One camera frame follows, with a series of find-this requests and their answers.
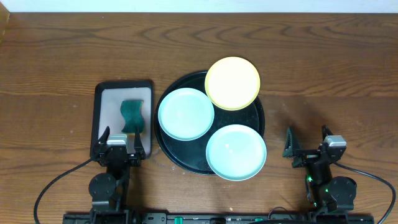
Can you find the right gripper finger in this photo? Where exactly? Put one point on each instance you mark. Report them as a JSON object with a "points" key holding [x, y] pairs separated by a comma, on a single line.
{"points": [[327, 135], [292, 145]]}

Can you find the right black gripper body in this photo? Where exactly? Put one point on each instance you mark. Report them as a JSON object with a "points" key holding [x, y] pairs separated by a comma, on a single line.
{"points": [[308, 157]]}

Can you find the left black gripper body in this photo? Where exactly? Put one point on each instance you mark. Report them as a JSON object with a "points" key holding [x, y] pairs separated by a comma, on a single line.
{"points": [[134, 163]]}

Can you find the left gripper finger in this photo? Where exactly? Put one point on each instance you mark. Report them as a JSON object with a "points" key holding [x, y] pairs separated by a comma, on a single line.
{"points": [[104, 137], [138, 147]]}

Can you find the green yellow sponge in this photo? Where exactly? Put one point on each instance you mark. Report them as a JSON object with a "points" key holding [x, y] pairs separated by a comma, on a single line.
{"points": [[131, 113]]}

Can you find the light green plate front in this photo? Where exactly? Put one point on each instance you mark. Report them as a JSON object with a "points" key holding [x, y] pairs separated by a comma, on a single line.
{"points": [[236, 152]]}

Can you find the light green plate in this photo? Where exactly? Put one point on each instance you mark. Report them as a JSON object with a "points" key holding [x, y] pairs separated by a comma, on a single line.
{"points": [[236, 152], [186, 114]]}

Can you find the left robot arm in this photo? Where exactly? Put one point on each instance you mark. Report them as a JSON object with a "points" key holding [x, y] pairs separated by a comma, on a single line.
{"points": [[109, 190]]}

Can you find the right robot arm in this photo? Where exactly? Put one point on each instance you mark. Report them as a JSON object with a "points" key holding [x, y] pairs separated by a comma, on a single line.
{"points": [[333, 197]]}

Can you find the black rectangular sponge tray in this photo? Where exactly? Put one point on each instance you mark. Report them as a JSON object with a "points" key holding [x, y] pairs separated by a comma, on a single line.
{"points": [[109, 97]]}

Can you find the round black tray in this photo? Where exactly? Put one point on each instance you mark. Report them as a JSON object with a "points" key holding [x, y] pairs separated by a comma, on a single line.
{"points": [[191, 155]]}

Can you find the yellow plate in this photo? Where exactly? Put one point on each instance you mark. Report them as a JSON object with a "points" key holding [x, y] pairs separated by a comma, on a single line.
{"points": [[232, 83]]}

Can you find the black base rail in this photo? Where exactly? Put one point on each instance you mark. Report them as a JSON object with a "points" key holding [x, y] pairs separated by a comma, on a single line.
{"points": [[162, 218]]}

